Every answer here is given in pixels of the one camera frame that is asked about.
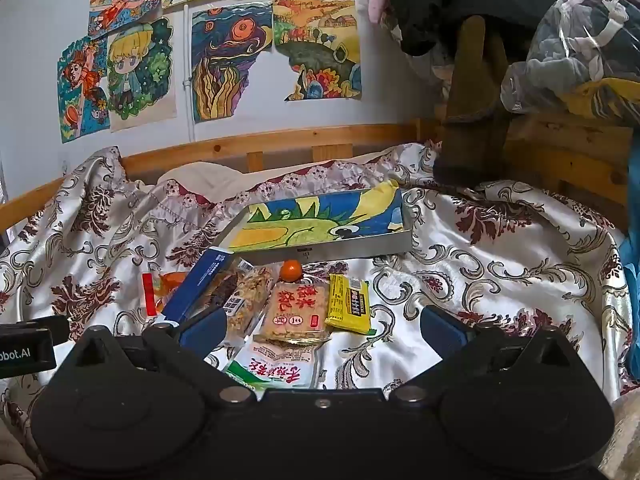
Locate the red snack packet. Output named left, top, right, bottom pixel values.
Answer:
left=141, top=270, right=192, bottom=318

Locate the yellow snack packet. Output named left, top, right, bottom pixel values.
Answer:
left=324, top=273, right=377, bottom=335

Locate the blue box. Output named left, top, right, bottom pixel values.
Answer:
left=162, top=247, right=236, bottom=332

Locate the clear nut bar packet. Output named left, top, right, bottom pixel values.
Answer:
left=207, top=259, right=279, bottom=347

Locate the white wall pipe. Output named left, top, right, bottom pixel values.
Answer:
left=183, top=4, right=197, bottom=142

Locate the floral satin blanket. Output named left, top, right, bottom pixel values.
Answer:
left=0, top=142, right=636, bottom=480

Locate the white green snack packet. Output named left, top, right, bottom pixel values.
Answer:
left=222, top=337, right=322, bottom=392

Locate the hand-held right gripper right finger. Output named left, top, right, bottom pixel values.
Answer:
left=390, top=305, right=583, bottom=405

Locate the wooden bed frame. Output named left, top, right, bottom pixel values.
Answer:
left=0, top=110, right=632, bottom=241

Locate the brown cloth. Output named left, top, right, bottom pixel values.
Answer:
left=432, top=15, right=512, bottom=187

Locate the colourful painted paper liner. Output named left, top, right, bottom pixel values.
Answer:
left=230, top=182, right=406, bottom=253

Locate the white pillow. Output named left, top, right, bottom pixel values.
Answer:
left=156, top=160, right=251, bottom=187

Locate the metal tray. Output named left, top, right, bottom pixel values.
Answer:
left=214, top=180, right=414, bottom=264

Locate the blue cloth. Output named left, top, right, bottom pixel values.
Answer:
left=617, top=237, right=640, bottom=323

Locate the plastic bag of clothes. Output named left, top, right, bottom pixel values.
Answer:
left=500, top=0, right=640, bottom=129

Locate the basketball girl drawing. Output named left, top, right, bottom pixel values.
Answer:
left=56, top=35, right=112, bottom=144

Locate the swirly seaweed drawing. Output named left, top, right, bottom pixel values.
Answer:
left=189, top=2, right=274, bottom=124

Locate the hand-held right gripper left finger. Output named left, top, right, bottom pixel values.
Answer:
left=65, top=306, right=257, bottom=406

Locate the orange rice cracker packet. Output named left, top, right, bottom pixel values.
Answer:
left=254, top=280, right=334, bottom=347

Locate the blond child drawing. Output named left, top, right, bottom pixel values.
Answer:
left=104, top=16, right=177, bottom=134

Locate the landscape drawing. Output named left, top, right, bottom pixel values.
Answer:
left=272, top=0, right=364, bottom=102

